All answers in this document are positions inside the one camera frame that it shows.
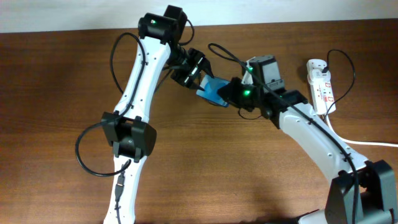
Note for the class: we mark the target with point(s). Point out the blue Galaxy smartphone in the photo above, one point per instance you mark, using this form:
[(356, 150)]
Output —
[(210, 90)]

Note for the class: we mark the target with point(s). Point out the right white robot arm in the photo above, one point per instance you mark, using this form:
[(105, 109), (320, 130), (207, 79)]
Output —
[(360, 191)]

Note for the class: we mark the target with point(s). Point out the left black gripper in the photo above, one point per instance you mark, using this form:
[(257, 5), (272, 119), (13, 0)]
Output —
[(198, 58)]

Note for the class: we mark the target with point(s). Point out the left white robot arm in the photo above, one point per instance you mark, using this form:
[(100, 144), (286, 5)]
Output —
[(127, 128)]

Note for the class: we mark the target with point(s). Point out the white USB charger adapter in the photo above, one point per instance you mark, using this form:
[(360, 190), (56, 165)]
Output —
[(319, 75)]

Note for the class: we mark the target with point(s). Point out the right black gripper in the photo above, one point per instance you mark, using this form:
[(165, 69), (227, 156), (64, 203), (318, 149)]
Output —
[(231, 95)]

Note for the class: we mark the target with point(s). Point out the white power strip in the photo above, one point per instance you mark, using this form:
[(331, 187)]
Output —
[(322, 93)]

